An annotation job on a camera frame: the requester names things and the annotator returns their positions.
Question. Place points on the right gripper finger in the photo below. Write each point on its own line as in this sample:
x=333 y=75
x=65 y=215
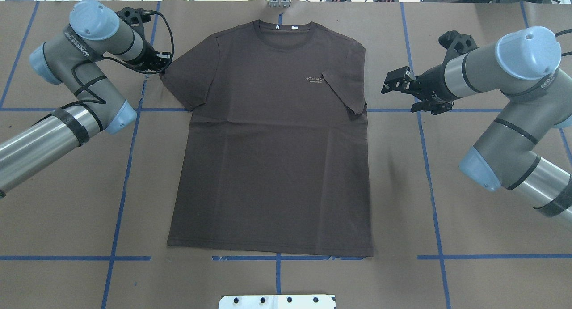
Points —
x=398 y=80
x=433 y=108

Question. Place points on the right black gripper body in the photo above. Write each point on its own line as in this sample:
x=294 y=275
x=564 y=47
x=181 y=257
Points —
x=432 y=86

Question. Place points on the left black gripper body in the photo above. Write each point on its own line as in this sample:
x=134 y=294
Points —
x=147 y=54

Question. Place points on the dark brown t-shirt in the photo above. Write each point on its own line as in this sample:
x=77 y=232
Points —
x=277 y=153

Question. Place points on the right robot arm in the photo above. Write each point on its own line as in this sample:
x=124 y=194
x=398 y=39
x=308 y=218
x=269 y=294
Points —
x=524 y=67

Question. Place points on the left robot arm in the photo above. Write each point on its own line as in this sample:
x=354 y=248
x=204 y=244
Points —
x=93 y=34

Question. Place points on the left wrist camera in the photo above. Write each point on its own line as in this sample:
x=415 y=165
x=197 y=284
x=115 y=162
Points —
x=135 y=18

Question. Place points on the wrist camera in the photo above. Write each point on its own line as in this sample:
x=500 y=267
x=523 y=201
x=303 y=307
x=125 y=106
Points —
x=456 y=43
x=135 y=18

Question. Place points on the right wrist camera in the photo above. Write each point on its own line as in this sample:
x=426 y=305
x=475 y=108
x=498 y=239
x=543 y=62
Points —
x=456 y=43

